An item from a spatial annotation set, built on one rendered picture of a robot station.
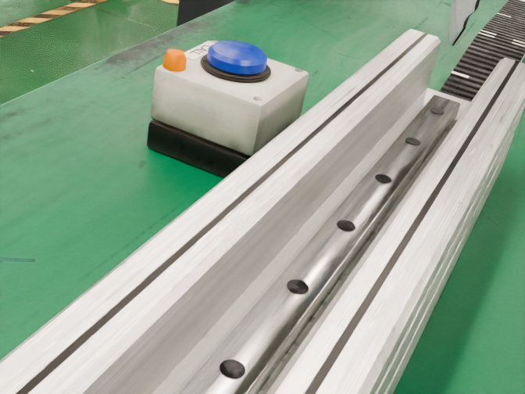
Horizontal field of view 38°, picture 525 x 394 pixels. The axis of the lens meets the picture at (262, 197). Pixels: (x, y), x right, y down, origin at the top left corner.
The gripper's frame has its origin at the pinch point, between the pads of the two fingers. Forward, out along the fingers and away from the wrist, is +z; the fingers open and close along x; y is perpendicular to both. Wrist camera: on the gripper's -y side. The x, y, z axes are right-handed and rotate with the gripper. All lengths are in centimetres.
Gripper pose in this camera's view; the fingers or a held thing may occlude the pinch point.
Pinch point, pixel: (496, 49)
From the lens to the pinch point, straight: 78.5
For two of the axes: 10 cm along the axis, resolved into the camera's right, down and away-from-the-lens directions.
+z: -1.7, 8.5, 5.1
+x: -8.9, -3.5, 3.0
